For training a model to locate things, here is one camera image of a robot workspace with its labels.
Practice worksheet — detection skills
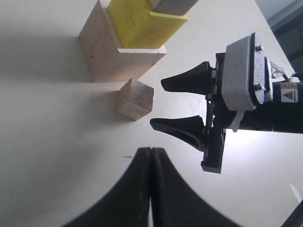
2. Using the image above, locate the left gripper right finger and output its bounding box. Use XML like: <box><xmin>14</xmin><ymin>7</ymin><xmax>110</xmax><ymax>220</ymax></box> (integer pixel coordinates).
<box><xmin>150</xmin><ymin>148</ymin><xmax>239</xmax><ymax>227</ymax></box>

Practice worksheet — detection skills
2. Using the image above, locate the small light wooden cube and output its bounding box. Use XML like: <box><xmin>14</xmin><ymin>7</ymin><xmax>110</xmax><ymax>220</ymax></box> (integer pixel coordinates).
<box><xmin>115</xmin><ymin>79</ymin><xmax>154</xmax><ymax>121</ymax></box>

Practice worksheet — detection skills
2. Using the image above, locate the medium striped wooden cube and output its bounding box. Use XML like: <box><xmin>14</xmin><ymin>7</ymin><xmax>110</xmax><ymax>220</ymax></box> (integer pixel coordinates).
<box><xmin>148</xmin><ymin>0</ymin><xmax>198</xmax><ymax>16</ymax></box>

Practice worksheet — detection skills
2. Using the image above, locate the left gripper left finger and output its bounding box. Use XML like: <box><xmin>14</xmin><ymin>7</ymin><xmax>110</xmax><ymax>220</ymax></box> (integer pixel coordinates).
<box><xmin>65</xmin><ymin>148</ymin><xmax>152</xmax><ymax>227</ymax></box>

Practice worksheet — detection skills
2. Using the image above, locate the large light wooden cube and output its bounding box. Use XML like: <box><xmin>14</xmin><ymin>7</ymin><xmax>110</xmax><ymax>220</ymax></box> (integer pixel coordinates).
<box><xmin>79</xmin><ymin>0</ymin><xmax>167</xmax><ymax>82</ymax></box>

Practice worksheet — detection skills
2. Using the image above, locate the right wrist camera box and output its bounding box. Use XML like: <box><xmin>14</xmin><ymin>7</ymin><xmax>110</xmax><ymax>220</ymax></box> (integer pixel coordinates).
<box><xmin>221</xmin><ymin>32</ymin><xmax>273</xmax><ymax>111</ymax></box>

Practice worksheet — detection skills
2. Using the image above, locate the yellow painted cube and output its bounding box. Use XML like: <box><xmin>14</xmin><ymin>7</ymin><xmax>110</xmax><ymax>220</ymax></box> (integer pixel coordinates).
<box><xmin>107</xmin><ymin>0</ymin><xmax>188</xmax><ymax>49</ymax></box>

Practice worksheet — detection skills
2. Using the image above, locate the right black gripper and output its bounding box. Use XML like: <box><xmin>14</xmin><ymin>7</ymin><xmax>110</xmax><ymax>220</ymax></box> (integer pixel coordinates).
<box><xmin>150</xmin><ymin>53</ymin><xmax>232</xmax><ymax>174</ymax></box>

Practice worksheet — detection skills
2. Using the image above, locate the white tape strip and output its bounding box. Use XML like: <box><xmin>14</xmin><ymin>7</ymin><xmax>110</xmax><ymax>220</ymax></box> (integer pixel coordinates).
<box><xmin>230</xmin><ymin>111</ymin><xmax>245</xmax><ymax>132</ymax></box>

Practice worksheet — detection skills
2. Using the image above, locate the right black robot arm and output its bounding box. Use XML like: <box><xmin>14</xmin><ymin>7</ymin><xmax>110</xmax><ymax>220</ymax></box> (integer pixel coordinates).
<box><xmin>150</xmin><ymin>53</ymin><xmax>303</xmax><ymax>174</ymax></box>

